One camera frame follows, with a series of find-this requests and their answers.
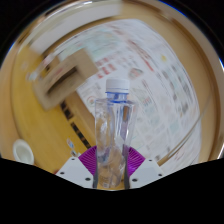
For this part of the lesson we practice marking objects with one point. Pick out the white ceramic mug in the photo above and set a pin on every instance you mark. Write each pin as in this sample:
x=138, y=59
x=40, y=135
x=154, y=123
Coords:
x=23, y=151

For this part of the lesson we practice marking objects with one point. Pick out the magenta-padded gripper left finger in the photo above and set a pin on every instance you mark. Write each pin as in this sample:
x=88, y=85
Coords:
x=85, y=163

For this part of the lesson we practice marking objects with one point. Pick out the small printed card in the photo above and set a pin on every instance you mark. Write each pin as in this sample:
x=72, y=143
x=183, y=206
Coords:
x=70, y=143
x=74, y=153

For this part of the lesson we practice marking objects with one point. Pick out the paper posters on wall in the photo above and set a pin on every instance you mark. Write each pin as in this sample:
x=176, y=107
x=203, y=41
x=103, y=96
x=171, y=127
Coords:
x=160, y=100

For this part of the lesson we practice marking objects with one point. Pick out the brown cardboard box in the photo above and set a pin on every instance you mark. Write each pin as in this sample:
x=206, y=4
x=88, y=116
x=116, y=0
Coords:
x=83, y=63

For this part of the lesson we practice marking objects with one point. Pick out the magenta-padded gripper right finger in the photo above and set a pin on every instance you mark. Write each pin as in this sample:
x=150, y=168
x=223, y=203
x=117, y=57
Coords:
x=138, y=165

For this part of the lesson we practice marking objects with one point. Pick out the clear white-capped water bottle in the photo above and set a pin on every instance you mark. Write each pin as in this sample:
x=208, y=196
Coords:
x=113, y=133

